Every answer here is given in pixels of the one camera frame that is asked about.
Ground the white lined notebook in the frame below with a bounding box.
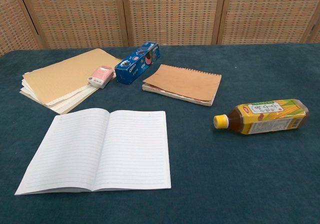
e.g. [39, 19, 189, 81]
[14, 107, 172, 196]

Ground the brown spiral notebook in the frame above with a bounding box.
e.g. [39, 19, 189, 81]
[142, 63, 223, 107]

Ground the blue Oreo cookie box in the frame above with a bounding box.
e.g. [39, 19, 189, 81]
[114, 41, 161, 85]

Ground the pink tissue pack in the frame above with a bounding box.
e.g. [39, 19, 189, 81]
[87, 65, 112, 89]

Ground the woven rattan folding screen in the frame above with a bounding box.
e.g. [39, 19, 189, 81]
[0, 0, 320, 57]

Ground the large tan paper pad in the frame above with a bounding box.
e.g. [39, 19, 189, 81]
[19, 48, 123, 115]

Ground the yellow corn tea bottle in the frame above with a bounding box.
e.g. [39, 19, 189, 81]
[213, 98, 310, 136]

